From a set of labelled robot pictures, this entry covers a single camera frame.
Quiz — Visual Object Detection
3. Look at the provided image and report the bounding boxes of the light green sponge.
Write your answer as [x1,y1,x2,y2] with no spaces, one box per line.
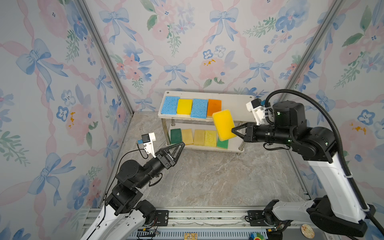
[217,139,229,150]

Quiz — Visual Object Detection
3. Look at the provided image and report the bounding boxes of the black corrugated cable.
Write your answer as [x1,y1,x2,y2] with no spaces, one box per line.
[264,89,384,238]

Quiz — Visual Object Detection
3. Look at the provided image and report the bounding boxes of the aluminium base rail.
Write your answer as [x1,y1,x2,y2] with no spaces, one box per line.
[78,206,341,240]

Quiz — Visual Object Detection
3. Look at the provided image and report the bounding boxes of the orange sponge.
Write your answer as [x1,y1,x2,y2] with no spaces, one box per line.
[207,99,222,118]

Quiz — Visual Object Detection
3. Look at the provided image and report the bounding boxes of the white two-tier metal shelf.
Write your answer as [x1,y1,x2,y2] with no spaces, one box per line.
[158,91,255,146]

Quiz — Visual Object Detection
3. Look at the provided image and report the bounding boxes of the blue sponge back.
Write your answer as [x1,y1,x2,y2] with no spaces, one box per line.
[161,96,180,115]

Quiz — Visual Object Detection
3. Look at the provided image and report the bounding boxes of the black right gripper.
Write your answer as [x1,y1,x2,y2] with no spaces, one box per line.
[231,122,294,149]

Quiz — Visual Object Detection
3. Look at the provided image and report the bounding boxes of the blue sponge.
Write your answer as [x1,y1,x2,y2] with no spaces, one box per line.
[161,96,180,115]
[191,99,209,119]

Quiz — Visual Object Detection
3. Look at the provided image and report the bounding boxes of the small yellow sponge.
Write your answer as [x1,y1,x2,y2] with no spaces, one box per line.
[177,99,193,115]

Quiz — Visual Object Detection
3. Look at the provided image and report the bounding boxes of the dark green scouring sponge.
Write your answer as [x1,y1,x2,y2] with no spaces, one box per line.
[170,129,183,145]

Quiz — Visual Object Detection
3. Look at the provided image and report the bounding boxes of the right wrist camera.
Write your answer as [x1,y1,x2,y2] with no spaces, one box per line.
[246,98,268,126]

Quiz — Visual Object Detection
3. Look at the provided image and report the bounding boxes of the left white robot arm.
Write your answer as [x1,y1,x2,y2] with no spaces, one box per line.
[82,142,185,240]

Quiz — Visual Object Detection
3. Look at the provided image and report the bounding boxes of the bright yellow porous sponge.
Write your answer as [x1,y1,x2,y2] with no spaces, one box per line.
[204,130,217,148]

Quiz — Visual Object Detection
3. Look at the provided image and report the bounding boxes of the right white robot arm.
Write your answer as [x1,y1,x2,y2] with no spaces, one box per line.
[232,99,376,237]

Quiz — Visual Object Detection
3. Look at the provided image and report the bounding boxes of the blue sponge front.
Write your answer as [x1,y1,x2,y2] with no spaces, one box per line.
[191,99,209,119]

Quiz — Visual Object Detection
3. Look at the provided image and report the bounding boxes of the round wooden disc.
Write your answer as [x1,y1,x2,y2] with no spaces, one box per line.
[301,224,315,240]

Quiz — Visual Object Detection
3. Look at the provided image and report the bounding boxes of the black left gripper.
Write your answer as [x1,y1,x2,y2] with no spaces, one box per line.
[135,143,182,191]

